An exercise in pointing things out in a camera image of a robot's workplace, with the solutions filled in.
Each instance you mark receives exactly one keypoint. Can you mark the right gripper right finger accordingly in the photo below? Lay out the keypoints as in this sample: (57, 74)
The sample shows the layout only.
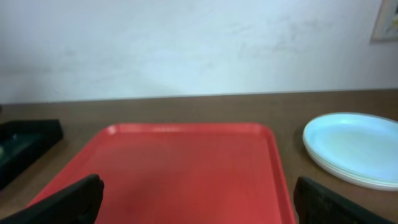
(316, 204)

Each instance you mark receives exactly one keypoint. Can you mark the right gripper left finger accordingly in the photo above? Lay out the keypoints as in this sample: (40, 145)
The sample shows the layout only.
(78, 203)

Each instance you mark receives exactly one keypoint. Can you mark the pale blue plate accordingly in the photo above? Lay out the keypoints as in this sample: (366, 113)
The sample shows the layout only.
(362, 144)

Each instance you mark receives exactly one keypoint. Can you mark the black rectangular tray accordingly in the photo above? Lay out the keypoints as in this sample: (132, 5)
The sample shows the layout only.
(23, 142)

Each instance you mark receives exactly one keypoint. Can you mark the red plastic tray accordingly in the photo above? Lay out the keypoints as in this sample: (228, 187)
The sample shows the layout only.
(183, 173)

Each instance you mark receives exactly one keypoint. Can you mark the white wall control panel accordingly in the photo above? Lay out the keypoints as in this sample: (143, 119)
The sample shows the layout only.
(385, 28)

